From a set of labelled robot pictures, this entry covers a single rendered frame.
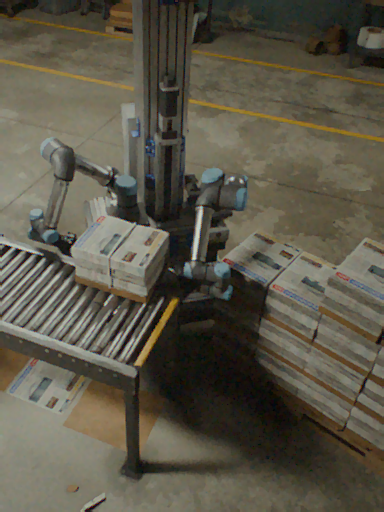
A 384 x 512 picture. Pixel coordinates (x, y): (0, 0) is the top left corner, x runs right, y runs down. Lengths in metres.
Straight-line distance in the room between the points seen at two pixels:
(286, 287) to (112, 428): 1.23
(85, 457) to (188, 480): 0.54
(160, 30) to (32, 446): 2.20
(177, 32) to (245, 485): 2.27
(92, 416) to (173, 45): 2.01
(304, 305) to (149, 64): 1.41
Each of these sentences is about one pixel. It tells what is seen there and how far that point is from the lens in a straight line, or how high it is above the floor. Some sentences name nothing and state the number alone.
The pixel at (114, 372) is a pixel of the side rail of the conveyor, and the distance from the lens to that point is 2.16.
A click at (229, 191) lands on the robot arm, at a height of 1.20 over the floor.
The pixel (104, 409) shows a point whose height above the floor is 0.00.
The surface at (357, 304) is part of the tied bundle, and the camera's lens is 2.31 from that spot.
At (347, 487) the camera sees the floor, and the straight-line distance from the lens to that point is 2.95.
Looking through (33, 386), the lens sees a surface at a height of 0.01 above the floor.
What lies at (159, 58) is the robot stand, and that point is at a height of 1.65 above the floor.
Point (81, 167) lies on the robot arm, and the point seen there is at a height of 1.15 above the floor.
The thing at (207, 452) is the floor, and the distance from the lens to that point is 2.88.
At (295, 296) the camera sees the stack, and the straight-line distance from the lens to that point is 2.49.
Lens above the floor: 2.52
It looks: 40 degrees down
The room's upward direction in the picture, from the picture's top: 4 degrees clockwise
